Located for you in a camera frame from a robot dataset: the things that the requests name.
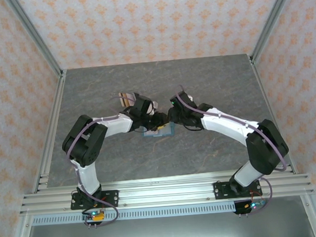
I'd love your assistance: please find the teal card holder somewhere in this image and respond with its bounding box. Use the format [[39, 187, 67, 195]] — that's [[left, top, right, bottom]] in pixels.
[[141, 122, 176, 139]]

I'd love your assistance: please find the aluminium side rail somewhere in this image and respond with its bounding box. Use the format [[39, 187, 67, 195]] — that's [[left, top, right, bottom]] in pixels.
[[248, 51, 298, 177], [24, 69, 76, 193]]

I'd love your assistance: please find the aluminium cross beam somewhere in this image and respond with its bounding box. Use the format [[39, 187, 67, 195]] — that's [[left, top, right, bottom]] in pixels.
[[17, 166, 315, 216]]

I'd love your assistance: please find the aluminium corner post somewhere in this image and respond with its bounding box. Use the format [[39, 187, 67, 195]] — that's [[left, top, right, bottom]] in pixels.
[[246, 0, 304, 62], [4, 0, 64, 81]]

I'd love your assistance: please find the grey metal panel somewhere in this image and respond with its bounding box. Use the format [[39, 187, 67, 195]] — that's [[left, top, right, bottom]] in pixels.
[[21, 206, 313, 237]]

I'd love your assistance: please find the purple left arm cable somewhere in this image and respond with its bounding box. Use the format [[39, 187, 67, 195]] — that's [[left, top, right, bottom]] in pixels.
[[63, 94, 162, 231]]

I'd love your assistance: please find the slotted grey cable duct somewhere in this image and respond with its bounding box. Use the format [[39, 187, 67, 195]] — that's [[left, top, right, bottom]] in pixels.
[[31, 201, 237, 227]]

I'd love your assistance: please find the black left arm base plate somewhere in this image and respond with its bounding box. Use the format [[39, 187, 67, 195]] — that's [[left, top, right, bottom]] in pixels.
[[69, 188, 120, 211]]

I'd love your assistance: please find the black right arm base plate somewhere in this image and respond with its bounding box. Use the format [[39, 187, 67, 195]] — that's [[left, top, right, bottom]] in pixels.
[[213, 178, 262, 201]]

